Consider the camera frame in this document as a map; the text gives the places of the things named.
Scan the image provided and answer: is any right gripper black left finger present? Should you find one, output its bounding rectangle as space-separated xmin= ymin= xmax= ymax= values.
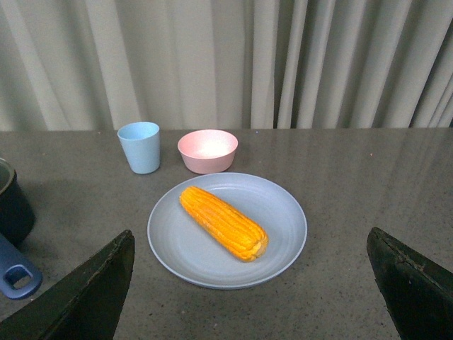
xmin=1 ymin=230 xmax=135 ymax=339

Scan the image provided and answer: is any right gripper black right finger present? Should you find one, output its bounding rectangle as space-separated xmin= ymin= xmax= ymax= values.
xmin=367 ymin=227 xmax=452 ymax=339

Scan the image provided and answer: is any yellow corn cob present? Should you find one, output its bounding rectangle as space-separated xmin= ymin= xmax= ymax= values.
xmin=179 ymin=186 xmax=269 ymax=262

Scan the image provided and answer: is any dark blue saucepan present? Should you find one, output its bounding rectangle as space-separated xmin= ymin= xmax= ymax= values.
xmin=1 ymin=159 xmax=42 ymax=300

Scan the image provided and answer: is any light blue plate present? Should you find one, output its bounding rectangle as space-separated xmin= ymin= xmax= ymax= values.
xmin=147 ymin=172 xmax=308 ymax=290

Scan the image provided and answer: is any light blue cup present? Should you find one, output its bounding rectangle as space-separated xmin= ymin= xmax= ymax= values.
xmin=117 ymin=122 xmax=160 ymax=174

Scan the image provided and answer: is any pink bowl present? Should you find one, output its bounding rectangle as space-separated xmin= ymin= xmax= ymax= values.
xmin=178 ymin=129 xmax=239 ymax=174

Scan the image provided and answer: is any white curtain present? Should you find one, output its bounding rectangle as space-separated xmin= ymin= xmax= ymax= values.
xmin=1 ymin=1 xmax=452 ymax=131

